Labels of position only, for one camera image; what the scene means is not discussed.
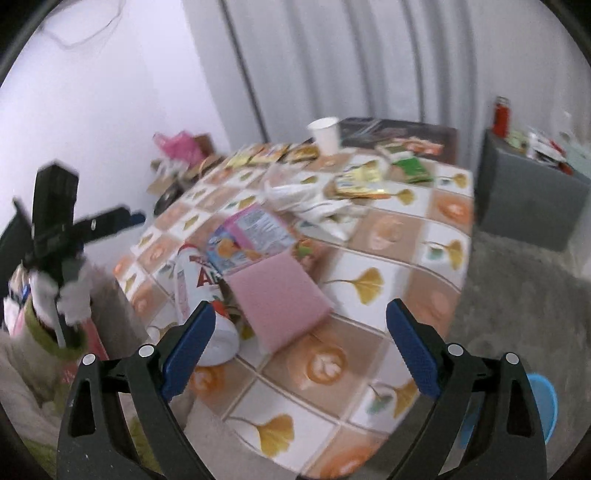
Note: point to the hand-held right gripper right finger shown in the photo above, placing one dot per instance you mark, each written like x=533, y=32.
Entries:
x=413, y=350

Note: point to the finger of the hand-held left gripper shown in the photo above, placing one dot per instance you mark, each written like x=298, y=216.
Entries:
x=124, y=216
x=101, y=234

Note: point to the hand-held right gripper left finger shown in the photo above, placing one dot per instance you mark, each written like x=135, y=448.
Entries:
x=191, y=350

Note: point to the white yogurt drink bottle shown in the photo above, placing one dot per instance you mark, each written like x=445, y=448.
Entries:
x=194, y=286

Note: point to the pink sponge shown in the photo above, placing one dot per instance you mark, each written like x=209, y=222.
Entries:
x=277, y=300

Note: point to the blue pink snack bag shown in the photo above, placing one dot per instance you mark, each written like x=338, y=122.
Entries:
x=249, y=240

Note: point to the blue mesh wastebasket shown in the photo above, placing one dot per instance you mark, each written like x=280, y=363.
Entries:
x=542, y=406

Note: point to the translucent plastic bag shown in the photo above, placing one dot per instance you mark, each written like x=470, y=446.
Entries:
x=314, y=203

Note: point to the person's left forearm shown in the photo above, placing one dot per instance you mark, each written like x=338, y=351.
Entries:
x=41, y=337

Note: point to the person's left hand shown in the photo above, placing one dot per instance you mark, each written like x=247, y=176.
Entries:
x=76, y=300

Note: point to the pink plastic bag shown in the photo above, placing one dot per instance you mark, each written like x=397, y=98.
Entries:
x=180, y=145

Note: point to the yellow snack packet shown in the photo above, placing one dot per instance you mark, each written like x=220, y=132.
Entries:
x=302, y=152
x=242, y=157

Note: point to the gold foil snack wrapper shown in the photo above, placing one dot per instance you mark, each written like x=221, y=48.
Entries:
x=364, y=182

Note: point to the green snack packet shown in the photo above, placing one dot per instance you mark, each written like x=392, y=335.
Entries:
x=411, y=168

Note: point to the grey cabinet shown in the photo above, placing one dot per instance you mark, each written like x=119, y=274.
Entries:
x=521, y=198

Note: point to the white paper cup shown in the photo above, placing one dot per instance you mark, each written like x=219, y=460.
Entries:
x=325, y=134

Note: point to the dark printed mat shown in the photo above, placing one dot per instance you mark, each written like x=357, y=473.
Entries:
x=392, y=129

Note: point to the red thermos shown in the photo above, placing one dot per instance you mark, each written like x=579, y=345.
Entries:
x=502, y=117

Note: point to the white curtain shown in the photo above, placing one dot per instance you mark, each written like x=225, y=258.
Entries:
x=346, y=60

